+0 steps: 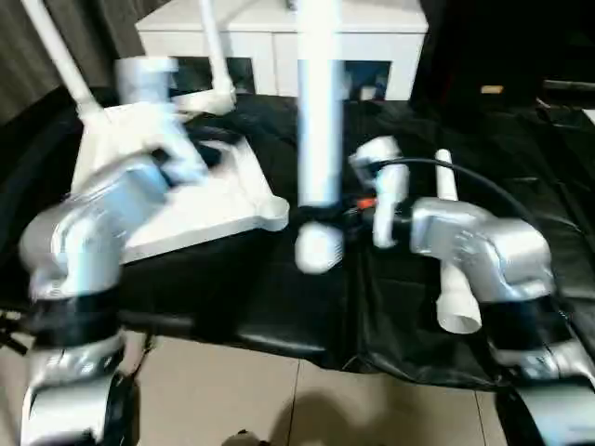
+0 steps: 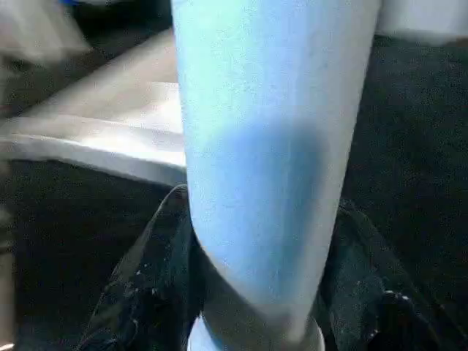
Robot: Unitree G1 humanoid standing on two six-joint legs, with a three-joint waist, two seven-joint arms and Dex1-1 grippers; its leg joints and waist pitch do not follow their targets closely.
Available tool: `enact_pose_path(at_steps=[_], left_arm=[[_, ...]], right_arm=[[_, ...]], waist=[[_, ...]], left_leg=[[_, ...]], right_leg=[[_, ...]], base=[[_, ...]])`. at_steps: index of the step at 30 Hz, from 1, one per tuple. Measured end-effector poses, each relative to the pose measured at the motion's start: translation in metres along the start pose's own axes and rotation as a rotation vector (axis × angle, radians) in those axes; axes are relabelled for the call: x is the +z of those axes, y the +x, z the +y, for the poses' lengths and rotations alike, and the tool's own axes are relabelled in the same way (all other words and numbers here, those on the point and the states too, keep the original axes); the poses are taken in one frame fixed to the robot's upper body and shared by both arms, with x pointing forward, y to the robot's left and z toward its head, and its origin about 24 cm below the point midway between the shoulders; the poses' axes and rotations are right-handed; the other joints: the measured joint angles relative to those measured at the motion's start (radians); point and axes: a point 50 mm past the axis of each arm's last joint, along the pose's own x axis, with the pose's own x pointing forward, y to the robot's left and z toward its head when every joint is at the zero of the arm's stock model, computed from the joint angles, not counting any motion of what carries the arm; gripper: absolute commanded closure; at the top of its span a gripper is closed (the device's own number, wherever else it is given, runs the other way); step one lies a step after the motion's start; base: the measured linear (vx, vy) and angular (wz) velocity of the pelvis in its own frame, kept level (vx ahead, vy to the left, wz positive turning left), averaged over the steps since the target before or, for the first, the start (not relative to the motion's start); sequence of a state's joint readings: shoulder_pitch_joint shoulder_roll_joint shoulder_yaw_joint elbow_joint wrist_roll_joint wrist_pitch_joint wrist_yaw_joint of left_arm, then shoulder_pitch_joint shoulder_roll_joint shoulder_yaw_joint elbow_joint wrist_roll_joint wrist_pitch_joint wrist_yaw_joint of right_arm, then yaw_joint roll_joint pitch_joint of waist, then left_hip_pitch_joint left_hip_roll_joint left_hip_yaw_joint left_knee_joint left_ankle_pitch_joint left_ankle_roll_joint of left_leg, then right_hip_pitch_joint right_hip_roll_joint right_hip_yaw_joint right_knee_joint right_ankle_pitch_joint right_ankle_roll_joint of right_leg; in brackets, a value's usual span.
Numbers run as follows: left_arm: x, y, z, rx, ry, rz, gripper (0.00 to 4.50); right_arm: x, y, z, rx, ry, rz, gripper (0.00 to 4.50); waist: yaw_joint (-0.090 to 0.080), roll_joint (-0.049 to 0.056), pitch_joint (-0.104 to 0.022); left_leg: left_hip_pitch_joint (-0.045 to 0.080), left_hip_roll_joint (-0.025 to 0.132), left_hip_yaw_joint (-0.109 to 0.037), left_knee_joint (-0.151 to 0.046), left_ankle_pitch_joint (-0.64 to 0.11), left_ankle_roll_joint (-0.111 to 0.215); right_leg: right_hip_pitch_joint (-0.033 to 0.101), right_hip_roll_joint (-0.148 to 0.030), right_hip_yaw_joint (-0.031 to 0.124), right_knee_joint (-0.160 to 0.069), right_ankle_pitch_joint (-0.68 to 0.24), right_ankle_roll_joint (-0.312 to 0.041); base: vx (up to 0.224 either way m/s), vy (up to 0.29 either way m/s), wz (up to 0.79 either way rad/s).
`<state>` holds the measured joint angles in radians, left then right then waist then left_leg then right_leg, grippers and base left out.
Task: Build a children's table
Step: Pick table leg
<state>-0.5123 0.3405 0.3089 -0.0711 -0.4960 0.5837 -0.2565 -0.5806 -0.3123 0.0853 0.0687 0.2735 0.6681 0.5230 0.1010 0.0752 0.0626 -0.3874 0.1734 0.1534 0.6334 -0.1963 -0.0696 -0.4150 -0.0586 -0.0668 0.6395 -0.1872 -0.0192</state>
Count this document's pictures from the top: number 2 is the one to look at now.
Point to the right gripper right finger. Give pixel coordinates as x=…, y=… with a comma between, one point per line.
x=365, y=303

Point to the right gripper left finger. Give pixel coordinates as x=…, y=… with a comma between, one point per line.
x=157, y=285

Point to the white plastic table top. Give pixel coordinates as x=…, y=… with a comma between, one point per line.
x=109, y=128

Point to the white plastic table leg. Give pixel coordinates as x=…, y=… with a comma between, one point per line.
x=263, y=128

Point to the black work mat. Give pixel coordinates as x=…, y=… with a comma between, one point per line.
x=413, y=128

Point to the white cabinet with glass doors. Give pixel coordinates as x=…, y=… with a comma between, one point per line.
x=420, y=18

